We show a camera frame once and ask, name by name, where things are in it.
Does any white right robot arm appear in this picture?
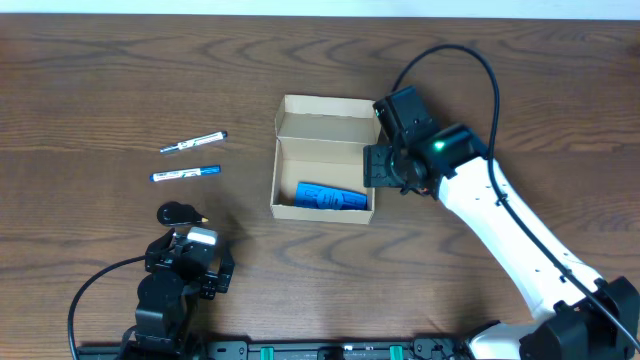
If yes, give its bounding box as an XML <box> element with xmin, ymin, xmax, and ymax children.
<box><xmin>363</xmin><ymin>125</ymin><xmax>639</xmax><ymax>359</ymax></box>

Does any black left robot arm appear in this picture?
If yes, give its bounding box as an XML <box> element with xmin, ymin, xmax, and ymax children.
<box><xmin>118</xmin><ymin>227</ymin><xmax>235</xmax><ymax>359</ymax></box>

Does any black correction tape dispenser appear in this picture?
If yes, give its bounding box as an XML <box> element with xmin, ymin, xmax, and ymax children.
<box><xmin>156</xmin><ymin>201</ymin><xmax>209</xmax><ymax>227</ymax></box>

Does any blue capped white marker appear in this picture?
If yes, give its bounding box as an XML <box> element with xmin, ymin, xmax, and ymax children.
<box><xmin>149</xmin><ymin>165</ymin><xmax>221</xmax><ymax>182</ymax></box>

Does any open cardboard box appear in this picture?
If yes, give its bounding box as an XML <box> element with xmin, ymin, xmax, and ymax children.
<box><xmin>270</xmin><ymin>94</ymin><xmax>381</xmax><ymax>224</ymax></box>

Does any blue plastic tool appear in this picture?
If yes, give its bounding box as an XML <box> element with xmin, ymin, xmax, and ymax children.
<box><xmin>294</xmin><ymin>182</ymin><xmax>368</xmax><ymax>211</ymax></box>

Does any black capped white marker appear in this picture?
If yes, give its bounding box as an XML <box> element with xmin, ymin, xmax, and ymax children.
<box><xmin>159</xmin><ymin>131</ymin><xmax>228</xmax><ymax>154</ymax></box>

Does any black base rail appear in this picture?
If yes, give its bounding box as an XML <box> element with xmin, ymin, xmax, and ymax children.
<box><xmin>74</xmin><ymin>337</ymin><xmax>481</xmax><ymax>360</ymax></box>

